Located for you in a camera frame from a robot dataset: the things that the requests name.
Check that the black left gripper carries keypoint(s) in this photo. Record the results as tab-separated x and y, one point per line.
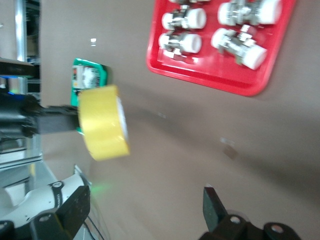
15	117

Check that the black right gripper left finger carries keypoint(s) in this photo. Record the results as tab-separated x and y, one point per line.
72	210

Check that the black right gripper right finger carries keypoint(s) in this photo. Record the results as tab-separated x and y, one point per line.
215	215

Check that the yellow tape roll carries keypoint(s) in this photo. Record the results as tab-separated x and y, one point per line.
100	120

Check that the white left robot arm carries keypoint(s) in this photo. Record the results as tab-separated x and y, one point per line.
37	200

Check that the green plastic tray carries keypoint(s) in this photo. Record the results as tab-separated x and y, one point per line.
75	97

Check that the clear tape patch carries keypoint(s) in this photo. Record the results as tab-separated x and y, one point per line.
93	40
230	151

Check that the red plastic tray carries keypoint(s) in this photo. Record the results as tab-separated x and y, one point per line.
215	72

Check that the white circuit breaker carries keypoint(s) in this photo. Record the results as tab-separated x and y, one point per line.
91	77

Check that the white capped metal pipe fitting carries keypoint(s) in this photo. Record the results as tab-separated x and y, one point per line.
250	12
240	47
190	18
185	42

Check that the grey on-off switch box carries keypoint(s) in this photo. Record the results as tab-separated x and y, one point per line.
77	77

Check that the aluminium extrusion rail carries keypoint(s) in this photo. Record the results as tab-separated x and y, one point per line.
15	160

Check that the aluminium frame rack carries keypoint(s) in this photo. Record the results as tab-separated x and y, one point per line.
20	27

